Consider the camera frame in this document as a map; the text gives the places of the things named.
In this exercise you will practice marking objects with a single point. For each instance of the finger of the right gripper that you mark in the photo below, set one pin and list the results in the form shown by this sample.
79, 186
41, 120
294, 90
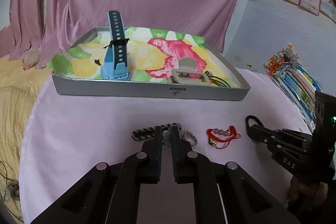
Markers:
260, 133

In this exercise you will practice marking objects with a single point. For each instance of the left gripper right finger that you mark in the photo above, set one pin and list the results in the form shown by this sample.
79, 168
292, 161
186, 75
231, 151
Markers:
179, 151

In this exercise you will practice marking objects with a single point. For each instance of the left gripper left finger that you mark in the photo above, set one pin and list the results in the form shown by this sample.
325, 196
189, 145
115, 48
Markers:
152, 166

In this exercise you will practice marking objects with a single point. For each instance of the stack of colourful books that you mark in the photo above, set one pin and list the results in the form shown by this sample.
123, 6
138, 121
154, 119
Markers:
292, 78

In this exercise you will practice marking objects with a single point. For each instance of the pink table cloth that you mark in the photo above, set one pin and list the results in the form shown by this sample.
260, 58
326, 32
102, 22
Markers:
66, 136

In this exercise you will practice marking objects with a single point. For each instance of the grey cardboard tray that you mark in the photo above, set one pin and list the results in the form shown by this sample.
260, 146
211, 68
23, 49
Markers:
91, 87

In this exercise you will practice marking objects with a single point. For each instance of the blue smart watch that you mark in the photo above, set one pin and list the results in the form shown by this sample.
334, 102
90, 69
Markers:
115, 65

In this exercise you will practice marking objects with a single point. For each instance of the floral watercolour tray liner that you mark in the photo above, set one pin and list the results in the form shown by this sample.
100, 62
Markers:
151, 54

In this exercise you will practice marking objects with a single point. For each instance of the yellow bed blanket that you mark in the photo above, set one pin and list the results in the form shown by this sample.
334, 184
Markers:
19, 91

